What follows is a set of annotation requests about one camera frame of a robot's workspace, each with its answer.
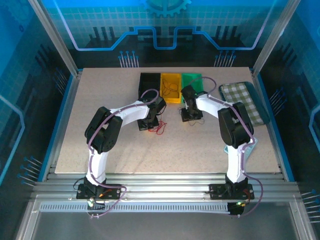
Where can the yellow plastic bin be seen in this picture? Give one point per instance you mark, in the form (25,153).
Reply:
(171,98)

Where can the green plastic bin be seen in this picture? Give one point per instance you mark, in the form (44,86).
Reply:
(197,80)

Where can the black plastic bin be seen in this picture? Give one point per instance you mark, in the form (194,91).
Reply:
(150,83)

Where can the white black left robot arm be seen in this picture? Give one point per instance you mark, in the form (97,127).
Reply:
(130,115)

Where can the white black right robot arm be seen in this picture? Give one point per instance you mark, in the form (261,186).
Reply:
(210,105)

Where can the checkered teal pencil case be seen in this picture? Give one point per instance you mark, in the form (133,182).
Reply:
(240,93)

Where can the light blue calculator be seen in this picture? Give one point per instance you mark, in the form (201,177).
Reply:
(248,150)

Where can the small electronics board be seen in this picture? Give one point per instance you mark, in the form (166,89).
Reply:
(93,203)
(237,208)

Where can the aluminium rail frame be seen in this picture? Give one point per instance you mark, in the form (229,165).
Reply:
(162,185)

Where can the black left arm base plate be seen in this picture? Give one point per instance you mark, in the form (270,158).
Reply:
(112,191)

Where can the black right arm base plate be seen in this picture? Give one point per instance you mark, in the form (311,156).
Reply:
(217,191)

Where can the aluminium frame post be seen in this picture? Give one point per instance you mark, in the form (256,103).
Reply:
(275,37)
(53,37)

